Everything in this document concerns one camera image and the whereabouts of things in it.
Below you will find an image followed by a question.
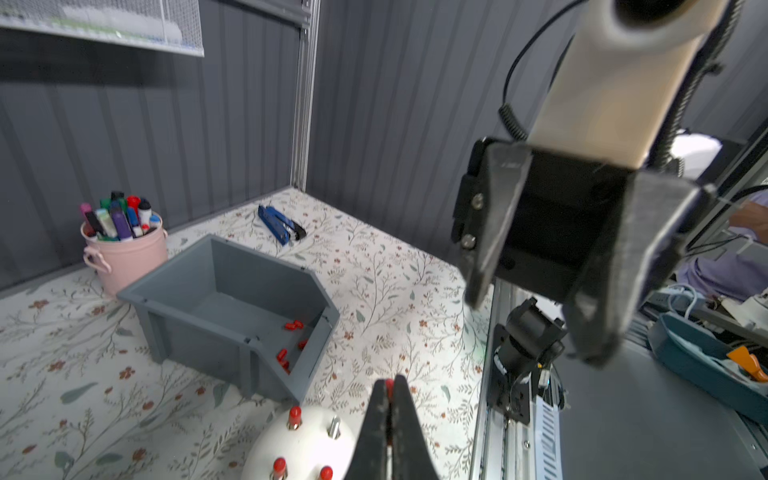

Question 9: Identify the white wire mesh basket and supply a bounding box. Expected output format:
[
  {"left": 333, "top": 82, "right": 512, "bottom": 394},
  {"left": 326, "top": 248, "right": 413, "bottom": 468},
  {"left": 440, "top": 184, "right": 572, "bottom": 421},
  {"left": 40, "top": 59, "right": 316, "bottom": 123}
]
[{"left": 1, "top": 0, "right": 204, "bottom": 57}]

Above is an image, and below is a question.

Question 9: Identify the pink pen cup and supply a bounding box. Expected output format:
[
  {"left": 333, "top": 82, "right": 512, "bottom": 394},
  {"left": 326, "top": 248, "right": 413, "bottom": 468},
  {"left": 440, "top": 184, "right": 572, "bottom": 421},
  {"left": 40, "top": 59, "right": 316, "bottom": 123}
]
[{"left": 79, "top": 191, "right": 168, "bottom": 297}]

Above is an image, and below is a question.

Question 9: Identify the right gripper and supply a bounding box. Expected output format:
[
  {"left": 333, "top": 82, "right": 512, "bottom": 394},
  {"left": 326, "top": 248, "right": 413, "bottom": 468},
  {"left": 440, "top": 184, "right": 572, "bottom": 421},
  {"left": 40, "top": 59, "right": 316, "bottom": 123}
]
[{"left": 451, "top": 142, "right": 716, "bottom": 367}]

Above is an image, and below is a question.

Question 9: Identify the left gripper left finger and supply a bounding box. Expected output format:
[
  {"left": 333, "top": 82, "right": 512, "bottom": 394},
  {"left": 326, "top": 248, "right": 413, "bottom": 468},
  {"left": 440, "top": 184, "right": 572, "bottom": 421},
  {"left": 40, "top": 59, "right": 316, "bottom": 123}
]
[{"left": 345, "top": 379, "right": 390, "bottom": 480}]

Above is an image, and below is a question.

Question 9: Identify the grey plastic parts bin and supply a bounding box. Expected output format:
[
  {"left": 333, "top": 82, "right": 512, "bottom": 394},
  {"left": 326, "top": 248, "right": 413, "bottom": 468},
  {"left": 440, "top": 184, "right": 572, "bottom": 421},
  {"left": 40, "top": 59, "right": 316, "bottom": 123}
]
[{"left": 118, "top": 235, "right": 340, "bottom": 403}]

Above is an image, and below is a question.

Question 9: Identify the teal tray outside cell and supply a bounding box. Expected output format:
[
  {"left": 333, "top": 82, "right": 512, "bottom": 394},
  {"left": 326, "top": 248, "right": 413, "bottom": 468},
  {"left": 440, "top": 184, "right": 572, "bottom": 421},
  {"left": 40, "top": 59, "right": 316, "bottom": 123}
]
[{"left": 647, "top": 313, "right": 767, "bottom": 426}]

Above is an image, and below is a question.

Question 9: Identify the blue stapler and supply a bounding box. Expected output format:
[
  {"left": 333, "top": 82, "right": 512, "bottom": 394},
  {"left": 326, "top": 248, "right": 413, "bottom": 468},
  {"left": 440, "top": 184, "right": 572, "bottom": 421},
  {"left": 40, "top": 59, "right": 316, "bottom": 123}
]
[{"left": 257, "top": 205, "right": 307, "bottom": 246}]

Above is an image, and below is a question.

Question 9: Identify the white marker in basket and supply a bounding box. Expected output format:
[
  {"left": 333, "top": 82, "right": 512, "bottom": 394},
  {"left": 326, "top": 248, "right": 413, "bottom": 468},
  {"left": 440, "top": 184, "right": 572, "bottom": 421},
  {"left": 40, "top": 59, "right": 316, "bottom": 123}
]
[{"left": 62, "top": 6, "right": 183, "bottom": 43}]

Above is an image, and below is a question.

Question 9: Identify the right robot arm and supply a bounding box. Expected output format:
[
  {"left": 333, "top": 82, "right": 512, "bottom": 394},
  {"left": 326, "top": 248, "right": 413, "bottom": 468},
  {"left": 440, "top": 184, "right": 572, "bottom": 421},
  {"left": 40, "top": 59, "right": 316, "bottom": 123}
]
[{"left": 452, "top": 1, "right": 743, "bottom": 366}]

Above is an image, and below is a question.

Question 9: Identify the white dome with screws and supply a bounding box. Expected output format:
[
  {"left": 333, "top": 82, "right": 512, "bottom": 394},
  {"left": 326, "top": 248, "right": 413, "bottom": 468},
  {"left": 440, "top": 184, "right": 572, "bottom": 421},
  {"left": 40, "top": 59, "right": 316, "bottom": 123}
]
[{"left": 241, "top": 406, "right": 357, "bottom": 480}]

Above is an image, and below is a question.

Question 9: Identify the red screw sleeve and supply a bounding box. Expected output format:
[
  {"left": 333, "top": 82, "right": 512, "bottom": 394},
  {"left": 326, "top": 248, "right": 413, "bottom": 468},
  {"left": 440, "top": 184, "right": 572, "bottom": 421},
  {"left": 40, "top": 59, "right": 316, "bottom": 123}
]
[
  {"left": 385, "top": 378, "right": 394, "bottom": 400},
  {"left": 318, "top": 466, "right": 333, "bottom": 480},
  {"left": 272, "top": 457, "right": 287, "bottom": 479}
]

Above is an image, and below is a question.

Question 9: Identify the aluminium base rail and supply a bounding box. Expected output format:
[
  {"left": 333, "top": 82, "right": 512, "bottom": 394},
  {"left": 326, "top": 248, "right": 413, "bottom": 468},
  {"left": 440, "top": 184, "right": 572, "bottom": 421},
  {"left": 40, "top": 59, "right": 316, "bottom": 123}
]
[{"left": 469, "top": 280, "right": 566, "bottom": 479}]

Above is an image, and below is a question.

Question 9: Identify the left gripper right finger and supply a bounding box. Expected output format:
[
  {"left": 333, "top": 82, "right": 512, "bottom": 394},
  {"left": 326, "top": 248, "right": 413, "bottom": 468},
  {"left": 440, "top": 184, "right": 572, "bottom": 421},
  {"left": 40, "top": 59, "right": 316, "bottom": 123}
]
[{"left": 392, "top": 375, "right": 438, "bottom": 480}]

